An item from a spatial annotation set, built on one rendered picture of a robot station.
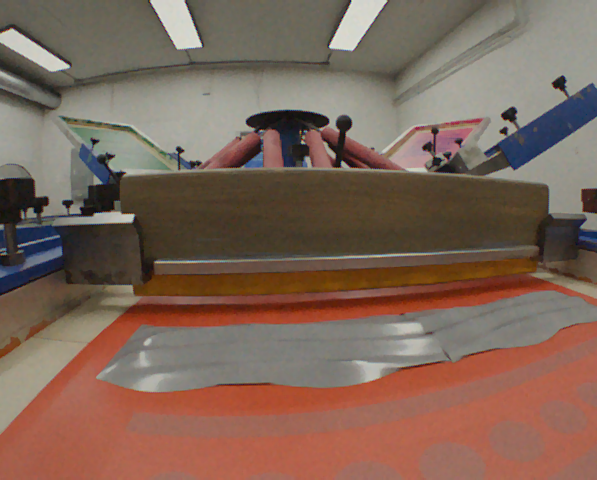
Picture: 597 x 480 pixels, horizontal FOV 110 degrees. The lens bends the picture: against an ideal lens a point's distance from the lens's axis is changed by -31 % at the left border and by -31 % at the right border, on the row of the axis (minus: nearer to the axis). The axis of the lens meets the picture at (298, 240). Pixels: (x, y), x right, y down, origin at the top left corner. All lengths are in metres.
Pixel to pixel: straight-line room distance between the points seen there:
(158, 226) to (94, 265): 0.06
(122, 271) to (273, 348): 0.13
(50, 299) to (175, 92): 4.62
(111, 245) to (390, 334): 0.20
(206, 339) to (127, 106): 4.90
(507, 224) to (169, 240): 0.30
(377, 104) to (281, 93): 1.47
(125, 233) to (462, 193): 0.27
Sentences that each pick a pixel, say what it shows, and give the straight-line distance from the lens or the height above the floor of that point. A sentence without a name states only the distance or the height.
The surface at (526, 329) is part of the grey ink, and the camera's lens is 0.22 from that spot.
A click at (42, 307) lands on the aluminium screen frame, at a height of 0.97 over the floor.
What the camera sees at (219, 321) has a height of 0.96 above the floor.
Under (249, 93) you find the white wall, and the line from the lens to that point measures 4.61.
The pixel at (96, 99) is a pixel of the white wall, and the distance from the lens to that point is 5.34.
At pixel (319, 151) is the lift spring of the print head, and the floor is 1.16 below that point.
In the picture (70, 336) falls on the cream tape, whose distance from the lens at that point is 0.22.
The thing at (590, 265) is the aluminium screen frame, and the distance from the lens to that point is 0.40.
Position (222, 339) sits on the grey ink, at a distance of 0.18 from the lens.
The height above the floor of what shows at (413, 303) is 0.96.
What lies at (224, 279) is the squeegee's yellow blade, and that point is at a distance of 0.24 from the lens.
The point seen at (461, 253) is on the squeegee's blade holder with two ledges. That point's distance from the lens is 0.27.
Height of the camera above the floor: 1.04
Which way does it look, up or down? 8 degrees down
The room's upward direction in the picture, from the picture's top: straight up
